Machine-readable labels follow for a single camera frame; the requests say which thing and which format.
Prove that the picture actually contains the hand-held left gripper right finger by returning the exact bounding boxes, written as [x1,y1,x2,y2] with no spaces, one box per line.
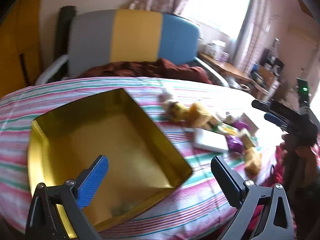
[211,156,295,240]

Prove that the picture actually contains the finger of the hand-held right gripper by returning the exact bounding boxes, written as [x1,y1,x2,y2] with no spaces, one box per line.
[251,99,295,120]
[264,114,290,131]

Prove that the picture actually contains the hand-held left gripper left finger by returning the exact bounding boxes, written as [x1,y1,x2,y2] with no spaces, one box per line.
[25,155,109,240]

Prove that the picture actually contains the purple packet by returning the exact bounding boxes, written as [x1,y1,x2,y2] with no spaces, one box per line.
[226,135,245,155]
[234,120,248,131]

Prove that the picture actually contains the green yellow snack packet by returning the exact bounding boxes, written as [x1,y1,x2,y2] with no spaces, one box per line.
[212,122,241,136]

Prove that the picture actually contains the maroon tin box gold inside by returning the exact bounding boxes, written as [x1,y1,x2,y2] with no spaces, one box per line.
[27,88,193,233]

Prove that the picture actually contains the yellow spotted plush toy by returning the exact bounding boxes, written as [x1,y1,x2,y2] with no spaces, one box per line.
[164,102,187,123]

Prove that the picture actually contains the white cardboard box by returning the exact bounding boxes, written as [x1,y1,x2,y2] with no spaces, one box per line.
[240,112,260,136]

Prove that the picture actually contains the wooden shelf unit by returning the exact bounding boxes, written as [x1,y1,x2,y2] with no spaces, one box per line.
[250,65,280,100]

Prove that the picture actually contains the small beige box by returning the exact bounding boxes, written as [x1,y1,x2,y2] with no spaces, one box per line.
[241,130,258,148]

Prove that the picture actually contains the yellow crumpled packet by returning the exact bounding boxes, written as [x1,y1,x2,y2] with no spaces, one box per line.
[244,146,263,175]

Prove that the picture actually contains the white flat box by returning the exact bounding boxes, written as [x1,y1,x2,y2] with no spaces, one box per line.
[194,128,229,153]

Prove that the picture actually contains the dark box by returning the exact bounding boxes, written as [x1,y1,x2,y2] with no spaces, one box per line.
[260,49,285,73]

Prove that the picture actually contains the wooden desk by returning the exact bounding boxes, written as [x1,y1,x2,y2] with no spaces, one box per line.
[199,52,253,85]

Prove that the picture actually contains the striped bed sheet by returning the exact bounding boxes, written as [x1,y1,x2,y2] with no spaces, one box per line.
[0,76,283,240]

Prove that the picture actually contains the bright window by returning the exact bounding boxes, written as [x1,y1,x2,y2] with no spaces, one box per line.
[180,0,253,40]

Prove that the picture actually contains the dark red blanket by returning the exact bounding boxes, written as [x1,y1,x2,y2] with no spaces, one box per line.
[77,58,213,84]

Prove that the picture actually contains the grey yellow blue headboard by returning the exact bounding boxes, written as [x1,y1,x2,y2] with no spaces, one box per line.
[69,9,203,77]

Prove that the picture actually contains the yellow wooden wardrobe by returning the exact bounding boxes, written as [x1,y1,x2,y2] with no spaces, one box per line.
[0,0,47,98]

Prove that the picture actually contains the grey bed rail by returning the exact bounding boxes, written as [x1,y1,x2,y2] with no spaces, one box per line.
[195,56,229,88]

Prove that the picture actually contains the white bed rail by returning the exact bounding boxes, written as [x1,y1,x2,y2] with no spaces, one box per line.
[35,54,69,84]

